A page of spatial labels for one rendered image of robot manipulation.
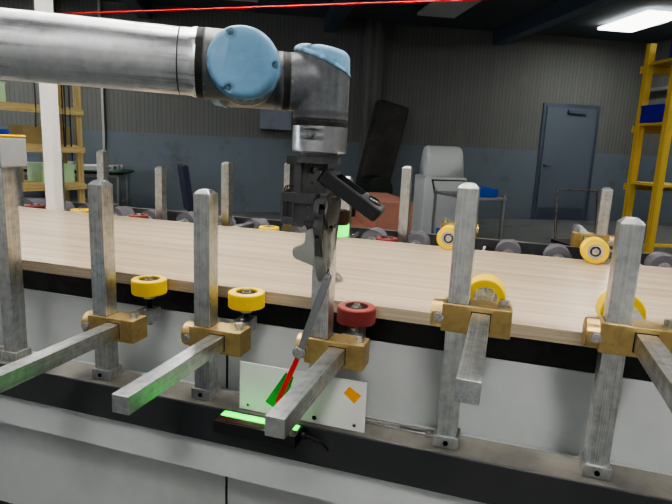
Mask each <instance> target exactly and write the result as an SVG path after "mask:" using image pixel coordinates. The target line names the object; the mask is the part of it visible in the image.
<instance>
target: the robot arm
mask: <svg viewBox="0 0 672 504"><path fill-rule="evenodd" d="M0 79H1V80H13V81H25V82H37V83H49V84H60V85H72V86H84V87H96V88H108V89H119V90H131V91H143V92H155V93H167V94H179V95H190V96H193V97H195V98H204V99H211V101H212V103H213V104H214V105H216V106H222V107H224V108H232V107H236V108H253V109H270V110H288V111H293V137H292V150H293V151H294V152H300V154H298V156H287V157H286V164H290V180H289V185H286V186H287V188H288V186H289V188H288V189H287V188H286V186H285V187H284V192H281V221H280V223H284V224H289V225H291V226H296V227H304V226H305V225H307V226H313V228H311V229H309V230H307V231H306V234H305V241H304V243H303V244H300V245H298V246H295V247H294V248H293V251H292V254H293V257H294V258H295V259H297V260H300V261H302V262H305V263H307V264H309V265H312V266H314V267H315V271H316V277H317V280H318V281H322V280H323V277H324V275H325V274H327V273H329V271H330V268H331V264H332V260H333V255H334V250H335V246H336V240H337V234H338V222H339V219H338V218H339V213H340V199H339V197H340V198H341V199H342V200H344V201H345V202H346V203H348V204H349V205H350V206H352V207H353V208H354V209H356V210H357V211H358V212H360V213H361V215H362V216H363V217H365V218H368V219H369V220H370V221H375V220H376V219H378V218H379V217H380V216H381V215H382V213H383V212H384V210H385V206H384V205H383V204H382V203H380V201H379V200H378V199H377V198H375V197H373V196H371V195H370V194H368V193H367V192H366V191H364V190H363V189H362V188H360V187H359V186H358V185H356V184H355V183H354V182H352V181H351V180H350V179H348V178H347V177H345V176H344V175H343V174H341V173H340V172H339V171H337V170H336V169H335V168H331V169H328V164H340V156H338V154H345V153H346V151H347V132H348V128H347V124H348V106H349V87H350V79H351V75H350V57H349V55H348V54H347V53H346V52H345V51H343V50H341V49H338V48H335V47H331V46H327V45H321V44H311V43H301V44H298V45H296V46H295V48H294V52H285V51H277V49H276V47H275V45H274V44H273V42H272V41H271V40H270V38H269V37H268V36H267V35H266V34H264V33H263V32H262V31H260V30H258V29H256V28H254V27H251V26H246V25H233V26H229V27H227V28H225V29H219V28H210V27H198V26H194V27H182V26H173V25H163V24H154V23H144V22H135V21H125V20H115V19H106V18H96V17H87V16H77V15H68V14H58V13H48V12H39V11H29V10H20V9H10V8H1V7H0ZM315 168H316V172H315ZM285 188H286V189H285Z"/></svg>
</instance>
